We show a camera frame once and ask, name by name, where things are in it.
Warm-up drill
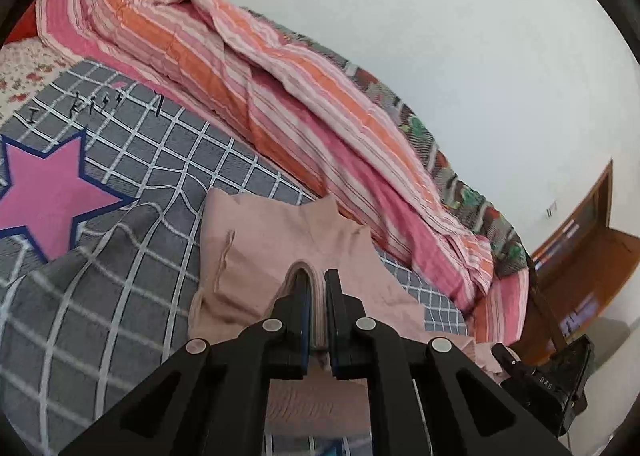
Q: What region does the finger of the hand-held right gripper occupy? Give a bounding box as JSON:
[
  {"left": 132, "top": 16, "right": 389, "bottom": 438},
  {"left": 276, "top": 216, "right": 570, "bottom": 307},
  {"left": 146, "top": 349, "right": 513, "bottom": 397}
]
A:
[{"left": 491, "top": 342, "right": 523, "bottom": 377}]

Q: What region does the plain wooden door panel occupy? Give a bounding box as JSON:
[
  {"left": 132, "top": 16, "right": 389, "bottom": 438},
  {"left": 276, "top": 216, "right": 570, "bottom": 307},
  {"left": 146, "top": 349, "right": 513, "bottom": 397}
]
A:
[{"left": 542, "top": 227, "right": 640, "bottom": 362}]

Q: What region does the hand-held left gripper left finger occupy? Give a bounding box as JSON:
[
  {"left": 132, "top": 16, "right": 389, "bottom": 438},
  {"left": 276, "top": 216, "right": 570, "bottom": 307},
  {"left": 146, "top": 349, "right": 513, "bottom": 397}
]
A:
[{"left": 57, "top": 270, "right": 313, "bottom": 456}]

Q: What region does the red pillow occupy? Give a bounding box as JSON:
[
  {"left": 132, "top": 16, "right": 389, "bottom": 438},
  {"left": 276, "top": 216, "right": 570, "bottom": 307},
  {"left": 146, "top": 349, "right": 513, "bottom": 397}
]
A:
[{"left": 4, "top": 0, "right": 41, "bottom": 45}]

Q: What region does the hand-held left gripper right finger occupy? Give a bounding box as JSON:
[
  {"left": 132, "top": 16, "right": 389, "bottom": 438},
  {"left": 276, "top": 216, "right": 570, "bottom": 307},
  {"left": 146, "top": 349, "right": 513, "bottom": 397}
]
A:
[{"left": 324, "top": 268, "right": 576, "bottom": 456}]

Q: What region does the pink orange striped quilt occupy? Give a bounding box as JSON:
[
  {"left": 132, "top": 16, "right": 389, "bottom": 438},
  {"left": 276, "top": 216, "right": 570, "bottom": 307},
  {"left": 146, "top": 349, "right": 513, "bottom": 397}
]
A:
[{"left": 35, "top": 0, "right": 531, "bottom": 344}]

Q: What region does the dark wooden footboard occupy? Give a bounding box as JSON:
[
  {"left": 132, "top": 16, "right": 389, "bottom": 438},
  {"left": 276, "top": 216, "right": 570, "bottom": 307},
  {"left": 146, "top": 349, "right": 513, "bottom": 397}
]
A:
[{"left": 525, "top": 266, "right": 571, "bottom": 352}]

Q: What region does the pink knit sweater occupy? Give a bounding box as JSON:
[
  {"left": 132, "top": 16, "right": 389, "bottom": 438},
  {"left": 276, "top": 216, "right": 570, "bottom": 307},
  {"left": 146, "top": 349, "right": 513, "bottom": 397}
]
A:
[{"left": 187, "top": 187, "right": 506, "bottom": 437}]

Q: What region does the floral bed sheet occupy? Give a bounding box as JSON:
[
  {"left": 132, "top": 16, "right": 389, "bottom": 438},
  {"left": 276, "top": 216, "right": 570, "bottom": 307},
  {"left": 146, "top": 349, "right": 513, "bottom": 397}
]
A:
[{"left": 0, "top": 38, "right": 76, "bottom": 124}]

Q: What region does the grey checked star blanket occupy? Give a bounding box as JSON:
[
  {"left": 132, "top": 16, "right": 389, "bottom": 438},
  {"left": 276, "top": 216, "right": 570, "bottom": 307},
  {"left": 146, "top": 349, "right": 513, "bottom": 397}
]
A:
[{"left": 0, "top": 60, "right": 473, "bottom": 456}]

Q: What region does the floral patchwork quilt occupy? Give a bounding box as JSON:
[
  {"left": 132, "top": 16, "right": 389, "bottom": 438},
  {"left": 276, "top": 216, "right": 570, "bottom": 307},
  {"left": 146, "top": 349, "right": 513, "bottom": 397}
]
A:
[{"left": 280, "top": 30, "right": 531, "bottom": 279}]

